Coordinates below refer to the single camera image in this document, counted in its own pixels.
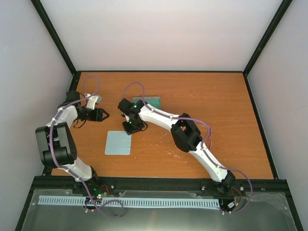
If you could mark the grey felt glasses case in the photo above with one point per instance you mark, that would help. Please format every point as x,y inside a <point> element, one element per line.
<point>154,101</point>

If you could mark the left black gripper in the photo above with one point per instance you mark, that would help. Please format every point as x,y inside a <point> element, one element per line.
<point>96,116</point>

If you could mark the pink transparent sunglasses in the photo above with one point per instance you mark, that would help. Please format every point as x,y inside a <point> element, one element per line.
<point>210,139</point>

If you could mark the light blue slotted cable duct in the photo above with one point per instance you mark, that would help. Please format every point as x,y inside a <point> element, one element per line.
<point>133,202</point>

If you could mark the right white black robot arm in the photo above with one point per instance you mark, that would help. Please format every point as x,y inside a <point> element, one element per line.
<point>185,133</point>

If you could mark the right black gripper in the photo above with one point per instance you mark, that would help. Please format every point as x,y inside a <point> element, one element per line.
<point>130,131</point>

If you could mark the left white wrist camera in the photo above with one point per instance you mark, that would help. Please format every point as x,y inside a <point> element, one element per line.
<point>92,101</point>

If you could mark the metal base plate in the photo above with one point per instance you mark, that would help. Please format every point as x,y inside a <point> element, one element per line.
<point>264,212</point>

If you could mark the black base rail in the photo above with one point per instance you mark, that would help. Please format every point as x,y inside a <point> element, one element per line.
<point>116,185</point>

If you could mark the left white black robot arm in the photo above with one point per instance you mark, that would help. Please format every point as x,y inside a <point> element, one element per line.
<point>56,146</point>

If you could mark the light blue cleaning cloth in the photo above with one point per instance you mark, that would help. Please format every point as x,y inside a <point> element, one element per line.
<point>118,143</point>

